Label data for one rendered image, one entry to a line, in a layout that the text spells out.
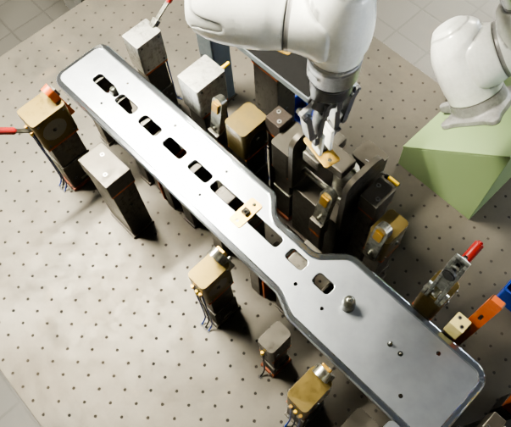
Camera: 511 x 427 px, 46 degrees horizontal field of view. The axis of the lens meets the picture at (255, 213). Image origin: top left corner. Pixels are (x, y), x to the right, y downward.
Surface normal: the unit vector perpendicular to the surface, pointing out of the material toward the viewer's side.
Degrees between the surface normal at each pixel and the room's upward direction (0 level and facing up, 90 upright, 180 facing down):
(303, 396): 0
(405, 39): 0
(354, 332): 0
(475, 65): 62
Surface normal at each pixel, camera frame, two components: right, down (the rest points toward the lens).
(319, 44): -0.29, 0.87
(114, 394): -0.04, -0.43
